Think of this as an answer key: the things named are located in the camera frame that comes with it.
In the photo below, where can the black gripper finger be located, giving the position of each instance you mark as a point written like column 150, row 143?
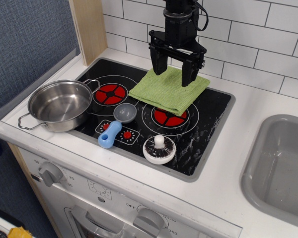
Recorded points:
column 190, row 69
column 159, row 60

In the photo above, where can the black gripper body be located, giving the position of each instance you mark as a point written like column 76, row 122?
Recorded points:
column 178, row 40

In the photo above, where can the silver steel pan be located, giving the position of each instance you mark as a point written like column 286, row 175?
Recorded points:
column 62, row 105

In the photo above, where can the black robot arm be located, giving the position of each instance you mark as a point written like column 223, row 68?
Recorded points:
column 182, row 9

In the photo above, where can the green rag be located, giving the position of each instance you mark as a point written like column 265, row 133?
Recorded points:
column 166, row 92

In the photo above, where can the blue grey toy scoop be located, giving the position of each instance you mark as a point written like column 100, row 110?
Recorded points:
column 123, row 113

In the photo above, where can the black toy stovetop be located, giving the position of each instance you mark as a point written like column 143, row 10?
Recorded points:
column 194, row 132

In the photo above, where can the white toy mushroom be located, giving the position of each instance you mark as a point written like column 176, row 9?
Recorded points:
column 159, row 149

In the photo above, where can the grey sink basin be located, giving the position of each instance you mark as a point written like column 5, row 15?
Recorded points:
column 270, row 179

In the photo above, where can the grey right oven knob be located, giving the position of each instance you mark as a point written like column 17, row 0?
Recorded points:
column 149, row 222

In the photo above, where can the grey oven knob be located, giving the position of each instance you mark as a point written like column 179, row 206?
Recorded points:
column 50, row 173
column 149, row 222

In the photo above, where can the grey left oven knob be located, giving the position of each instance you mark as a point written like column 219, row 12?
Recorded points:
column 50, row 173

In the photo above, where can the white toy oven front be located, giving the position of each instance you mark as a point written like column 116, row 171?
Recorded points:
column 82, row 208

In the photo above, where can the yellow object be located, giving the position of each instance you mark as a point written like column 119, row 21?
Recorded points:
column 19, row 232

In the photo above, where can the wooden side post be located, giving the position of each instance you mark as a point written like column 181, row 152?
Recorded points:
column 90, row 28

